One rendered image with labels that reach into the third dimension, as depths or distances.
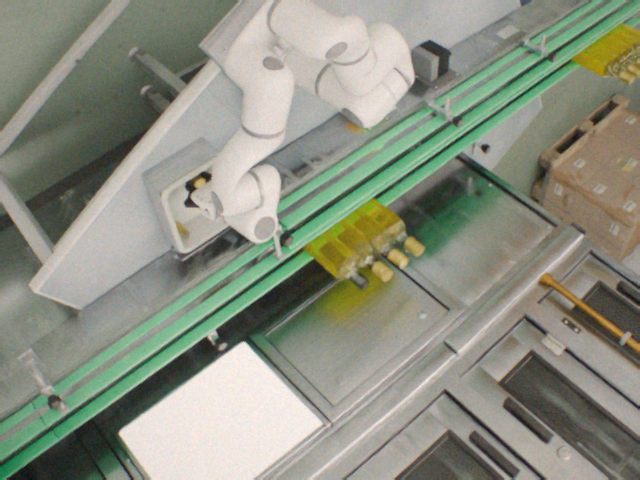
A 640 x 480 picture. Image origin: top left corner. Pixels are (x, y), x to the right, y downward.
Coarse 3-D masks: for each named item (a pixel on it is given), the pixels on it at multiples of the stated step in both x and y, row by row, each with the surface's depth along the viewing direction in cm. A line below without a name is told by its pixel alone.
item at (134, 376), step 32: (576, 64) 223; (480, 128) 203; (448, 160) 196; (384, 192) 189; (256, 288) 170; (224, 320) 164; (160, 352) 159; (128, 384) 154; (64, 416) 149; (32, 448) 144
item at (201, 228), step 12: (204, 168) 147; (180, 180) 144; (168, 192) 143; (180, 192) 156; (168, 204) 145; (180, 204) 158; (168, 216) 148; (180, 216) 161; (192, 216) 164; (204, 216) 165; (192, 228) 163; (204, 228) 163; (216, 228) 163; (180, 240) 155; (192, 240) 161; (204, 240) 161
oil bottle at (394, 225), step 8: (376, 200) 179; (360, 208) 177; (368, 208) 177; (376, 208) 177; (384, 208) 176; (368, 216) 176; (376, 216) 175; (384, 216) 175; (392, 216) 175; (384, 224) 173; (392, 224) 173; (400, 224) 173; (392, 232) 172; (400, 232) 172; (392, 240) 173
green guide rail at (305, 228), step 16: (608, 16) 226; (624, 16) 226; (592, 32) 219; (560, 48) 214; (576, 48) 213; (544, 64) 208; (512, 80) 204; (528, 80) 203; (496, 96) 198; (464, 112) 195; (480, 112) 194; (448, 128) 190; (416, 144) 187; (432, 144) 186; (400, 160) 182; (416, 160) 183; (368, 176) 180; (384, 176) 179; (352, 192) 176; (368, 192) 176; (320, 208) 173; (336, 208) 173; (304, 224) 170; (320, 224) 170
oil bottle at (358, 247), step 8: (336, 224) 174; (344, 224) 173; (328, 232) 173; (336, 232) 172; (344, 232) 172; (352, 232) 172; (336, 240) 171; (344, 240) 170; (352, 240) 170; (360, 240) 170; (352, 248) 168; (360, 248) 168; (368, 248) 168; (360, 256) 167; (368, 256) 168; (360, 264) 169
